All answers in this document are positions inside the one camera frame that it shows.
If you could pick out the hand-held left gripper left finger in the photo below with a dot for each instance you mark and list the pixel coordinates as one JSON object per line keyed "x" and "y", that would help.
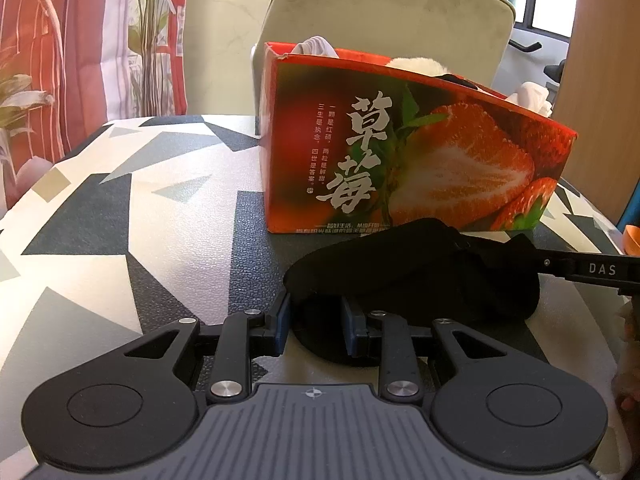
{"x": 282, "y": 320}

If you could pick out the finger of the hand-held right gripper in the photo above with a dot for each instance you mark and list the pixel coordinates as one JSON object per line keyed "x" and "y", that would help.
{"x": 547, "y": 262}

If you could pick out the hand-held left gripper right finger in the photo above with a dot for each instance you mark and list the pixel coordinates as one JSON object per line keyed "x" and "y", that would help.
{"x": 352, "y": 330}

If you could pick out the black sock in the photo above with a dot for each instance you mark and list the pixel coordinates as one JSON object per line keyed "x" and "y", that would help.
{"x": 400, "y": 260}

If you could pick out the red strawberry print cardboard box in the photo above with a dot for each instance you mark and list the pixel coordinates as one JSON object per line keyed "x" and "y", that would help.
{"x": 450, "y": 160}

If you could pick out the white cloth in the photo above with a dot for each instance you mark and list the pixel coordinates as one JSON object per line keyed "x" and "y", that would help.
{"x": 532, "y": 100}

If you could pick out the wooden panel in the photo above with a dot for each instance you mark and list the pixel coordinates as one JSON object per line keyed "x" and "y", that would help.
{"x": 600, "y": 85}

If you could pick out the exercise bike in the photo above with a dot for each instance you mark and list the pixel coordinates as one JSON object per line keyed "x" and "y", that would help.
{"x": 530, "y": 47}

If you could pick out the beige armchair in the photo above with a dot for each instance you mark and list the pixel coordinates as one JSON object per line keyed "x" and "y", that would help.
{"x": 380, "y": 10}

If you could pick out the red printed backdrop cloth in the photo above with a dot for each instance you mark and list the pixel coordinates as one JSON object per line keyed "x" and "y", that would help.
{"x": 75, "y": 60}

